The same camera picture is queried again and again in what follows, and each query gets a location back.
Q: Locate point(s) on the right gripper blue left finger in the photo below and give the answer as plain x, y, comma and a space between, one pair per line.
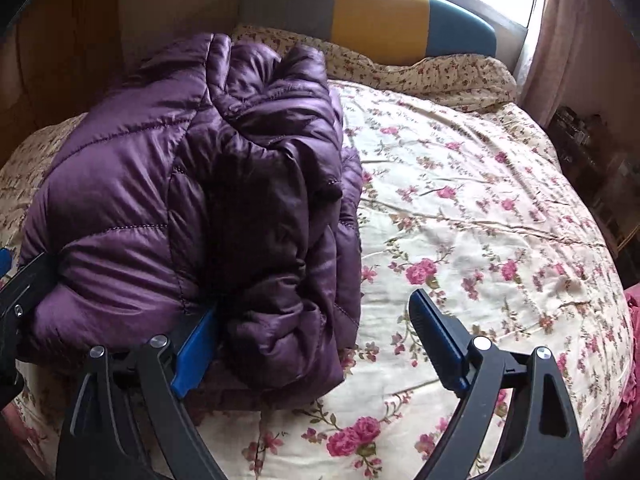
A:
101, 437

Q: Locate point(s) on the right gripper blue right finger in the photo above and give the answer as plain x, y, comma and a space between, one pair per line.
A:
540, 438

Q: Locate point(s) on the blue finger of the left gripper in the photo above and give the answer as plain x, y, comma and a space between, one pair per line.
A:
5, 261

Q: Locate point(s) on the purple quilted down jacket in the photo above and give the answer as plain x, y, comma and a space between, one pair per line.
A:
214, 179

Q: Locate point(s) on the pink cloth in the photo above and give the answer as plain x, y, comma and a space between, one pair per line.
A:
616, 455

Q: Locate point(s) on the brown wooden wardrobe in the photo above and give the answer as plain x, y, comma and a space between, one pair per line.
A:
57, 60

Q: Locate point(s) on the floral cream bed quilt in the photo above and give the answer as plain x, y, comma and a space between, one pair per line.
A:
472, 207

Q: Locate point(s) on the small-floral pillow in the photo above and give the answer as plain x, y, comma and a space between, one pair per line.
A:
471, 83

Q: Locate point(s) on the right pink curtain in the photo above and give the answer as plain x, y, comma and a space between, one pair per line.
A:
585, 58

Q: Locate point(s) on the grey yellow blue headboard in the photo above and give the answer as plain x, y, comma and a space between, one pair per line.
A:
389, 32

